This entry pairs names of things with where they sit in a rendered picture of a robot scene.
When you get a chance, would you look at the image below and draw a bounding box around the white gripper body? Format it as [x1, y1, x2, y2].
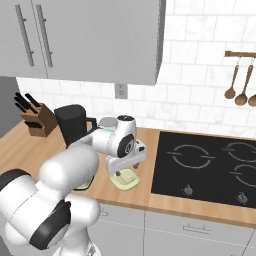
[105, 147, 148, 175]

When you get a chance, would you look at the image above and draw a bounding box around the pale green blender lid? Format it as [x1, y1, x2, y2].
[109, 167, 141, 192]

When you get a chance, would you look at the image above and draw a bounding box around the black blender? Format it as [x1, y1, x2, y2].
[53, 104, 98, 192]

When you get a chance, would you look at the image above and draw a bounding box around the grey round object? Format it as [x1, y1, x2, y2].
[99, 116, 117, 132]

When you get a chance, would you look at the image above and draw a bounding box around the grey hob knob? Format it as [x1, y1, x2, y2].
[182, 185, 195, 197]
[235, 191, 249, 205]

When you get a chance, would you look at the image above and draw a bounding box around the grey drawer front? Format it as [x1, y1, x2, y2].
[143, 210, 256, 256]
[87, 202, 146, 256]

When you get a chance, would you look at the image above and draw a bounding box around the black hob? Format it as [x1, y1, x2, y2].
[150, 130, 256, 210]

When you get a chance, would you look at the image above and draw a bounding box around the wooden knife block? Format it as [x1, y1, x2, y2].
[20, 103, 58, 138]

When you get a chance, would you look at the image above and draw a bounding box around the dark grey tall unit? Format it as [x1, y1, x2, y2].
[0, 76, 20, 138]

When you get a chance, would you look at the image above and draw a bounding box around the grey wall socket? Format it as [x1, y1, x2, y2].
[114, 83, 129, 100]

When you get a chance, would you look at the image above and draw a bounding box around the grey wall cupboard door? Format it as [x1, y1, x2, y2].
[0, 0, 50, 80]
[31, 0, 162, 86]

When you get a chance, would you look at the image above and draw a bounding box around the grey cupboard door handle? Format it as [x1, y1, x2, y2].
[14, 4, 36, 67]
[35, 4, 55, 68]

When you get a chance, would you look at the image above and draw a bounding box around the wooden wall rail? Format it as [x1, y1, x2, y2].
[223, 50, 256, 59]

